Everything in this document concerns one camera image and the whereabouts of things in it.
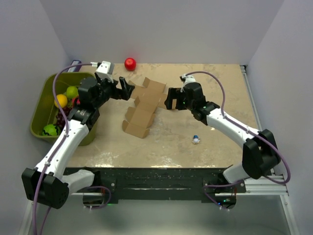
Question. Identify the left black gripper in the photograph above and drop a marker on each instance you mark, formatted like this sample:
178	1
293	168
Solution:
124	93

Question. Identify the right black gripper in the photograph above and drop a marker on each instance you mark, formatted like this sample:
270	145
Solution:
174	93

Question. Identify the brown cardboard box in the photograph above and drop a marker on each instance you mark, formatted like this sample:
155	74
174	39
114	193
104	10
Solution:
147	98

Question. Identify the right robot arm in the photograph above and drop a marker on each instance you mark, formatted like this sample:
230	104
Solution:
258	157

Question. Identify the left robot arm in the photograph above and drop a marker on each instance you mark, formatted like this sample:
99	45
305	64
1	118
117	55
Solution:
46	183

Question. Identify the purple white box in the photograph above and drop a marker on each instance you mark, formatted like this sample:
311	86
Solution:
75	66

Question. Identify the red apple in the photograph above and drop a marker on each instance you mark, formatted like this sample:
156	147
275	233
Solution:
130	64

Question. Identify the small blue white toy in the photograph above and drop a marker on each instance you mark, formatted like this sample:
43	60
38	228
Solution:
196	139

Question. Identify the yellow lemon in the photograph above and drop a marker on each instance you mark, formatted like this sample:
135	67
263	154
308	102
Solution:
62	100

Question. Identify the purple grapes bunch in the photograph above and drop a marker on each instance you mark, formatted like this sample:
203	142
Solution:
60	120

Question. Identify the green plastic bin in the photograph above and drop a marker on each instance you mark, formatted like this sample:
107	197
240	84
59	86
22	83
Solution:
45	111

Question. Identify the small watermelon toy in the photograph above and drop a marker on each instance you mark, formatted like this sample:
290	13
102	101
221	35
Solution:
51	130

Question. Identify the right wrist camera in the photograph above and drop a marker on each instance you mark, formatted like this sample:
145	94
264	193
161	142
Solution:
186	79

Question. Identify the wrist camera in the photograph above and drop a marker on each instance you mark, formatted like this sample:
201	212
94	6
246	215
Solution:
105	70
186	79

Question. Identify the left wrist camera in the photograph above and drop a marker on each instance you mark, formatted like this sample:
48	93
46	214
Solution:
105	70

